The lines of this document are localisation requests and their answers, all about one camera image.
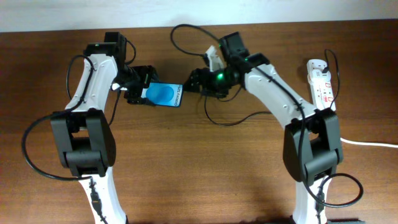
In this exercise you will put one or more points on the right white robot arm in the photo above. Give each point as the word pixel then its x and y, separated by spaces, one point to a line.
pixel 312 147

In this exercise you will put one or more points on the white power strip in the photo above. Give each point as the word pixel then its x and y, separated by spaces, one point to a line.
pixel 322 93

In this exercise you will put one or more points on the white charger plug adapter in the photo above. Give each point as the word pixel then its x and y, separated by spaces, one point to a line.
pixel 317 76

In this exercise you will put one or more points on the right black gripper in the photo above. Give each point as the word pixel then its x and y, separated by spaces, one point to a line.
pixel 198 82

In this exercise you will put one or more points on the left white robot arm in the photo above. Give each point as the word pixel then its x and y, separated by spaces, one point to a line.
pixel 83 136

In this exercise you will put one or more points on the blue Galaxy smartphone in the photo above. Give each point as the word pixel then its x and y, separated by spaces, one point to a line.
pixel 164 94

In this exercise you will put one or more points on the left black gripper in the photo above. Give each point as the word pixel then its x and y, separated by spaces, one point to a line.
pixel 134 96

